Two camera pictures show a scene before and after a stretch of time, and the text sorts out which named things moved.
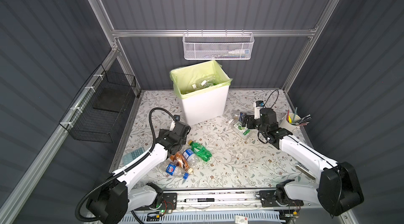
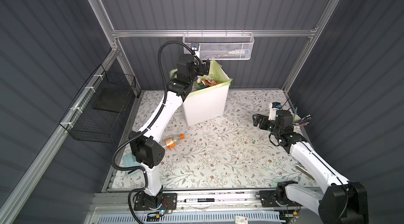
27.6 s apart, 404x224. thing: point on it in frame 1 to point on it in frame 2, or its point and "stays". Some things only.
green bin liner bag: (184, 76) stays
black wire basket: (98, 112) stays
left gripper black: (163, 134) to (202, 69)
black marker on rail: (204, 200) stays
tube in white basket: (244, 51) stays
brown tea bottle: (180, 160) to (208, 83)
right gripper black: (251, 119) to (264, 119)
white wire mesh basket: (218, 46) stays
